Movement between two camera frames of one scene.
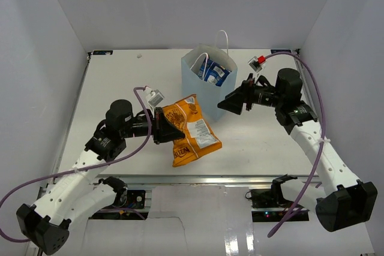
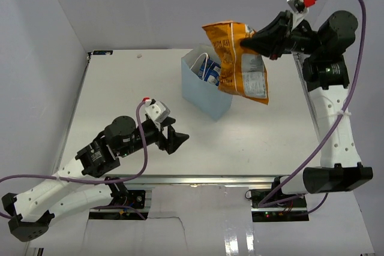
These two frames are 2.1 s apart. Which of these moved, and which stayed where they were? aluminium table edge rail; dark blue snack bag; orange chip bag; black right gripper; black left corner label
Moved: black right gripper; orange chip bag
Stayed: aluminium table edge rail; dark blue snack bag; black left corner label
